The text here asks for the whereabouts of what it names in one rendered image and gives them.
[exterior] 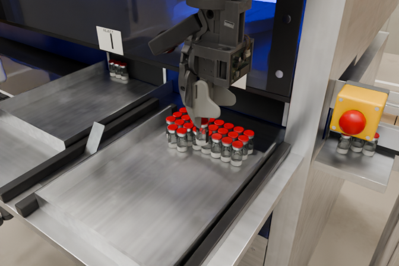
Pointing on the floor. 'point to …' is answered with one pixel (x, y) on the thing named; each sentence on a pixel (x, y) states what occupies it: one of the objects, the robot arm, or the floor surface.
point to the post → (312, 97)
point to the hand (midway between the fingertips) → (199, 116)
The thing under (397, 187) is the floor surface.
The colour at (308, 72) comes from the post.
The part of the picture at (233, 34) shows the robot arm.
